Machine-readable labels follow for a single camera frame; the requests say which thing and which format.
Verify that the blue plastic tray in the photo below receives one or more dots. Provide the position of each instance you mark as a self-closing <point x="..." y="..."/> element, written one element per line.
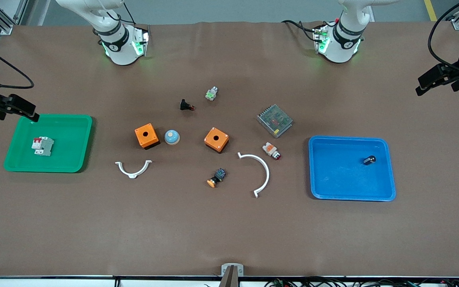
<point x="341" y="175"/>

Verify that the blue dome push button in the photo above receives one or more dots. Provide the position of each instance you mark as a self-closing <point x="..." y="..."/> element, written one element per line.
<point x="172" y="137"/>

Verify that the white green switch module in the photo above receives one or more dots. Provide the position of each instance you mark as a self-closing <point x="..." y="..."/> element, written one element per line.
<point x="211" y="94"/>

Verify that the green plastic tray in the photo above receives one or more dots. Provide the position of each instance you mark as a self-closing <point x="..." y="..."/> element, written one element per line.
<point x="66" y="151"/>

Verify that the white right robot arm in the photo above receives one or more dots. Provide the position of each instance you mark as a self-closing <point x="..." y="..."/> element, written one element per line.
<point x="120" y="52"/>

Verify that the red indicator orange white body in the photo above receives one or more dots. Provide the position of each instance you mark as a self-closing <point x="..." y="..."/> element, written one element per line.
<point x="271" y="150"/>

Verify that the black red indicator light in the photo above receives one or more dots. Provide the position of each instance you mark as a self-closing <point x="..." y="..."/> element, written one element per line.
<point x="185" y="105"/>

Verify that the yellow head push button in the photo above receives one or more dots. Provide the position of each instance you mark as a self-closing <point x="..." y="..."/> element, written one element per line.
<point x="217" y="176"/>

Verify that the orange button enclosure box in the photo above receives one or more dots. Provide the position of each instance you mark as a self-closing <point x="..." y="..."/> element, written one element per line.
<point x="216" y="139"/>
<point x="146" y="135"/>

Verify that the small white pipe clamp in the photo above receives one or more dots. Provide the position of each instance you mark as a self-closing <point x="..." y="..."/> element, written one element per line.
<point x="133" y="174"/>

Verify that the metal mesh power supply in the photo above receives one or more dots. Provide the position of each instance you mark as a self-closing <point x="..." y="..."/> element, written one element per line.
<point x="275" y="120"/>

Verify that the grey metal table bracket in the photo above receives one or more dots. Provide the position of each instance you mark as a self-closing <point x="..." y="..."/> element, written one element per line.
<point x="232" y="271"/>

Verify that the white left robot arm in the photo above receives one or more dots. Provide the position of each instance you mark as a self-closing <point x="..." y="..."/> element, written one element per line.
<point x="339" y="50"/>

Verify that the large white pipe clamp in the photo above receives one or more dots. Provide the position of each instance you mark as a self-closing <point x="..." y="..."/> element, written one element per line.
<point x="266" y="171"/>

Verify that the black cylindrical capacitor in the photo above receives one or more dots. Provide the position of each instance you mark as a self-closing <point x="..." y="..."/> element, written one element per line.
<point x="369" y="160"/>

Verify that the brown table mat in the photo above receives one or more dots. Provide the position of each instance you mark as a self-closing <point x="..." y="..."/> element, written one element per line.
<point x="229" y="227"/>

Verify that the white red circuit breaker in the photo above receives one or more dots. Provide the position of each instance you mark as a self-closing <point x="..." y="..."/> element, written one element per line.
<point x="43" y="146"/>

